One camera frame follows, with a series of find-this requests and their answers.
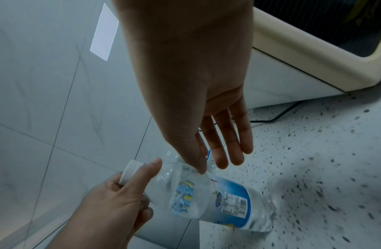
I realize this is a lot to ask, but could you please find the black power cable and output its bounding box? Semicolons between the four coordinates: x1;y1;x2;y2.
249;100;305;123

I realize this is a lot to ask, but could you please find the cream chest freezer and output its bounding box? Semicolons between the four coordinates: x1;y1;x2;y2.
245;0;381;109

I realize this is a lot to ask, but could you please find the person's left hand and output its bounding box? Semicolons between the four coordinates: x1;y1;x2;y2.
59;158;163;249

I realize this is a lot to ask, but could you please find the person's right hand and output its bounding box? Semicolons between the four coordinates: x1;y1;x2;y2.
113;0;255;175

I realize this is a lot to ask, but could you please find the clear plastic bottle blue label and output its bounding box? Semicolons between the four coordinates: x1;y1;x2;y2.
143;150;276;233

